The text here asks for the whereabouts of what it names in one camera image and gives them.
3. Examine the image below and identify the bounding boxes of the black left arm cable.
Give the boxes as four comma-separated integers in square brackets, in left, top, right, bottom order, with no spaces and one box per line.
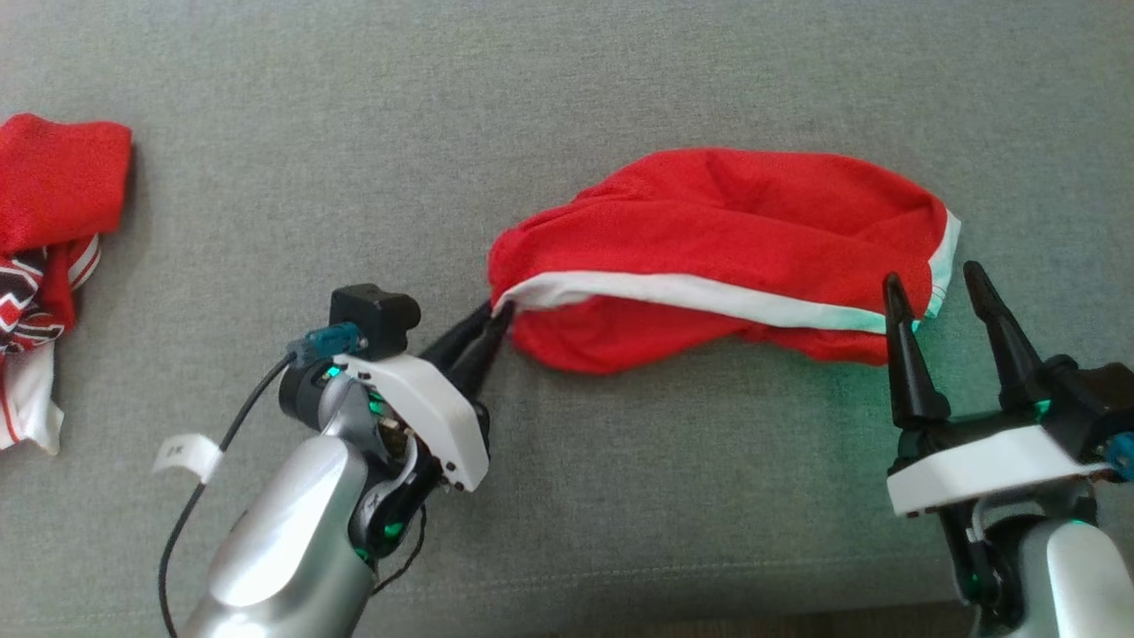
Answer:
[159,353,299,638]

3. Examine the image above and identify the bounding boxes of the grey fabric sofa seat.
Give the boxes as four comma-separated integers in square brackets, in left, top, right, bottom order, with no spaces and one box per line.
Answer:
[0,0,1134,638]

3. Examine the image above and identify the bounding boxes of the blue right camera connector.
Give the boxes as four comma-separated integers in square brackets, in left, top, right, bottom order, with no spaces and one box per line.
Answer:
[1102,432,1134,482]

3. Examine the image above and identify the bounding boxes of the white cable label tag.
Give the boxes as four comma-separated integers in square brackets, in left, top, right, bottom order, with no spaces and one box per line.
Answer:
[151,432,223,485]

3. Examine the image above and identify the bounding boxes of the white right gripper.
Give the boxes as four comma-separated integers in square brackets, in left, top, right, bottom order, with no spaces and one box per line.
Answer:
[882,261,1110,519]

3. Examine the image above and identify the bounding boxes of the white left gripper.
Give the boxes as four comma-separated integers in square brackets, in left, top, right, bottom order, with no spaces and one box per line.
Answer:
[334,302,517,494]

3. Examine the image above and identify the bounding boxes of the blue left camera connector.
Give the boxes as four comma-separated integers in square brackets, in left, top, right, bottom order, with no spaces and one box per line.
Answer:
[287,323,365,370]

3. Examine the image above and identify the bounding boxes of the red shorts with white stripe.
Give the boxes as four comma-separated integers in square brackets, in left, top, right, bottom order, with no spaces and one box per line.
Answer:
[487,147,963,376]

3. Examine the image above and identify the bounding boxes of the blue camera connector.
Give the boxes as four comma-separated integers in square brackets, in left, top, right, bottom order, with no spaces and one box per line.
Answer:
[1102,432,1134,482]
[287,323,365,370]

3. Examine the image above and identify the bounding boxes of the red basketball jersey white trim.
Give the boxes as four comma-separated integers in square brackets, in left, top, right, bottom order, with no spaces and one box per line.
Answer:
[0,113,135,455]

